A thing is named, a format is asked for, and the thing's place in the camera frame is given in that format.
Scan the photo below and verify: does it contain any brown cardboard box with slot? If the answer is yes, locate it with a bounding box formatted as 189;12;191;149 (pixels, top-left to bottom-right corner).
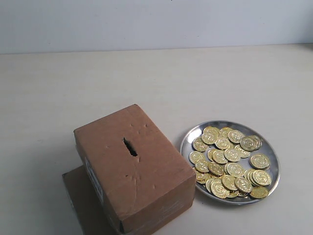
63;104;196;235

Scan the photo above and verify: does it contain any gold coin far left lower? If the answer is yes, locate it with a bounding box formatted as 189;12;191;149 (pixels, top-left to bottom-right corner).
189;151;205;164

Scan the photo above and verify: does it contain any gold coin bottom right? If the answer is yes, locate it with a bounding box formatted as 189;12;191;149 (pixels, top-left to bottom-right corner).
249;187;269;199

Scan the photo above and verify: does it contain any gold coin dark top right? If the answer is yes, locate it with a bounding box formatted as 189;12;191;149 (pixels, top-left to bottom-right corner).
240;136;257;151

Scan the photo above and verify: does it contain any gold coin right isolated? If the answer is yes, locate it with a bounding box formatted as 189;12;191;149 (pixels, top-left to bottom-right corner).
249;154;270;169

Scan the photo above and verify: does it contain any gold coin top middle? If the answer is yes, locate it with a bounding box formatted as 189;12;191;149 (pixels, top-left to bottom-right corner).
227;129;245;143

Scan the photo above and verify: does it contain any round silver metal plate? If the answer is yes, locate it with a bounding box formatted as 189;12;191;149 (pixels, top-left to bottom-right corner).
179;120;281;206

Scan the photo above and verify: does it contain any gold coin bottom left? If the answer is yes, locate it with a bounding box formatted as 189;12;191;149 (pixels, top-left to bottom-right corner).
210;180;229;199

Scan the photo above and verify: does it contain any gold coin bottom middle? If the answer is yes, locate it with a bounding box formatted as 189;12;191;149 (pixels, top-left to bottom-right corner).
234;177;253;193

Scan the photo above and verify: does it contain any gold coin lower right top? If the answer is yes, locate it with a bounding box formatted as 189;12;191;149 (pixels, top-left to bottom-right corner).
252;169;271;186

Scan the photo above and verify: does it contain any gold coin bottom centre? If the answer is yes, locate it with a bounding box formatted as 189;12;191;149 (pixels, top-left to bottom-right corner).
222;175;238;191

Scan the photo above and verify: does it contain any gold coin left middle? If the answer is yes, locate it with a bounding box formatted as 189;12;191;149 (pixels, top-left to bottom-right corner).
194;160;209;173

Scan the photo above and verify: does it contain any gold coin top left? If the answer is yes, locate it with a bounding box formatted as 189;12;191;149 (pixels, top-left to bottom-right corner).
201;132;217;145

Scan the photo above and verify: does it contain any gold coin far left upper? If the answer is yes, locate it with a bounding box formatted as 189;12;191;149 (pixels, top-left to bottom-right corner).
192;138;208;152

